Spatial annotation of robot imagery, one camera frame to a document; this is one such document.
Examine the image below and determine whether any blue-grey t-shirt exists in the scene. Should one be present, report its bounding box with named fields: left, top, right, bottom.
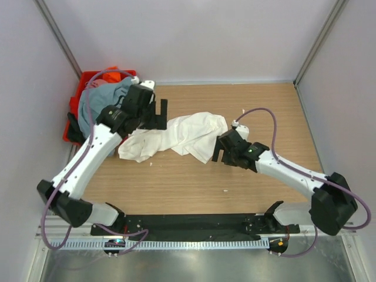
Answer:
left=78, top=77, right=133, bottom=139

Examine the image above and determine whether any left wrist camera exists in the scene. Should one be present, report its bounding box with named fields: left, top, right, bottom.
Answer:
left=131, top=76, right=156, bottom=90

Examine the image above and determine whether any black t-shirt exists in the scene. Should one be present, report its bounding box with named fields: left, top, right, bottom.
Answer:
left=66, top=112, right=85, bottom=145

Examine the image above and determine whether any aluminium frame rail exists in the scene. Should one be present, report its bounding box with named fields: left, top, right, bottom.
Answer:
left=34, top=210, right=358, bottom=240

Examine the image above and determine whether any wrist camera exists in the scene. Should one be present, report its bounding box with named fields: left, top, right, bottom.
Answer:
left=131, top=76, right=156, bottom=90
left=231, top=120, right=250, bottom=140

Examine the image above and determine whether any aluminium frame post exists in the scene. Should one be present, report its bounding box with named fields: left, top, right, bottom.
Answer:
left=33, top=0, right=82, bottom=79
left=293, top=0, right=350, bottom=88

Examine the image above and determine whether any left aluminium frame post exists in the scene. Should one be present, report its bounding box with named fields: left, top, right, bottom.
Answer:
left=33, top=0, right=82, bottom=79

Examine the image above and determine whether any orange t-shirt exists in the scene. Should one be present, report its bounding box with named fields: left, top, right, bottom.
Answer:
left=102, top=72, right=124, bottom=83

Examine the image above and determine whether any right aluminium frame post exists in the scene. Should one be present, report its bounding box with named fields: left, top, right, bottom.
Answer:
left=293, top=0, right=350, bottom=88

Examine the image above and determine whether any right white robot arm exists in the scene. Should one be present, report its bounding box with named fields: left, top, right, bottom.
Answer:
left=212, top=129, right=358, bottom=236

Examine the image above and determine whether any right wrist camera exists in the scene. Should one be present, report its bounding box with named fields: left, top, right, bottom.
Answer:
left=231, top=120, right=250, bottom=140

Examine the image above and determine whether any white printed t-shirt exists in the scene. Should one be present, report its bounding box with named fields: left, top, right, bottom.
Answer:
left=118, top=112, right=228, bottom=164

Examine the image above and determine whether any pink t-shirt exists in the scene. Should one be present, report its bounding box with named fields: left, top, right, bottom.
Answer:
left=85, top=79, right=107, bottom=89

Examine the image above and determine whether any slotted cable duct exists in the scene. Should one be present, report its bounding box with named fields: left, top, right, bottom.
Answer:
left=61, top=237, right=270, bottom=251

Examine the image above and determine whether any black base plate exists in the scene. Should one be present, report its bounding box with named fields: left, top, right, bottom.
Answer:
left=107, top=213, right=300, bottom=242

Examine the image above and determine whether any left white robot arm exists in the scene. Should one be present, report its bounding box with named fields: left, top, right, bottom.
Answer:
left=37, top=80, right=167, bottom=235

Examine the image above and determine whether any red plastic bin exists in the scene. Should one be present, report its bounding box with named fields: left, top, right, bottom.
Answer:
left=62, top=66, right=137, bottom=146

